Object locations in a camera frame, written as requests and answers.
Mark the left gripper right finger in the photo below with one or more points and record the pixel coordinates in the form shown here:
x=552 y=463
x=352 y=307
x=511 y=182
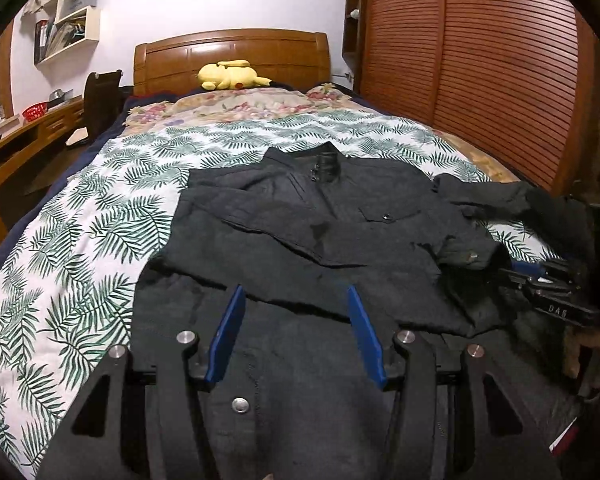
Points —
x=460 y=418

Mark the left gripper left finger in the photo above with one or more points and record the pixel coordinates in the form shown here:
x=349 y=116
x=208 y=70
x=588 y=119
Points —
x=145 y=422

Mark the black zip jacket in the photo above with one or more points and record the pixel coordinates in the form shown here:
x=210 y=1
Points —
x=296 y=231

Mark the person right hand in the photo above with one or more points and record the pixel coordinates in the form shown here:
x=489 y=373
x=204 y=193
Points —
x=582 y=355

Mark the palm leaf print bedspread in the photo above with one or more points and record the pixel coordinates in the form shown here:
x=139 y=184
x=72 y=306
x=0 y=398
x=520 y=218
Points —
x=67 y=276

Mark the brown patterned blanket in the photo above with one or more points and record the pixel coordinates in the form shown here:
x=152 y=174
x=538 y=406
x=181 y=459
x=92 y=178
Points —
x=490 y=166

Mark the wooden louvered wardrobe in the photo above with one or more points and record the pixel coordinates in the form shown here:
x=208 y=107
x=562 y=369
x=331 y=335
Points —
x=519 y=79

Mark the wooden desk cabinet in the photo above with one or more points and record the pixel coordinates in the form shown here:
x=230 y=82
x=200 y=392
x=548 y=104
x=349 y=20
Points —
x=23 y=156

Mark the floral quilt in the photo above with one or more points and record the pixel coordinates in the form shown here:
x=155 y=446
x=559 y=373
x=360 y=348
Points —
x=217 y=106

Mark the dark desk chair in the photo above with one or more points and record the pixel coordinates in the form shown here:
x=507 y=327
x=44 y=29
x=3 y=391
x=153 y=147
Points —
x=102 y=103

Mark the red basket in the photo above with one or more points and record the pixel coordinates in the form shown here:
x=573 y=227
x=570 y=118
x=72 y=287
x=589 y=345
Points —
x=34 y=112

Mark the yellow plush toy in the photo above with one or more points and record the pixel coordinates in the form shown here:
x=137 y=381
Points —
x=230 y=75

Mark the wooden headboard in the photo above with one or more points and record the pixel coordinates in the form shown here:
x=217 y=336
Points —
x=292 y=57

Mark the white wall shelf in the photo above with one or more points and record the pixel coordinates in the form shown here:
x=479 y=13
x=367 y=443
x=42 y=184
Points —
x=60 y=26

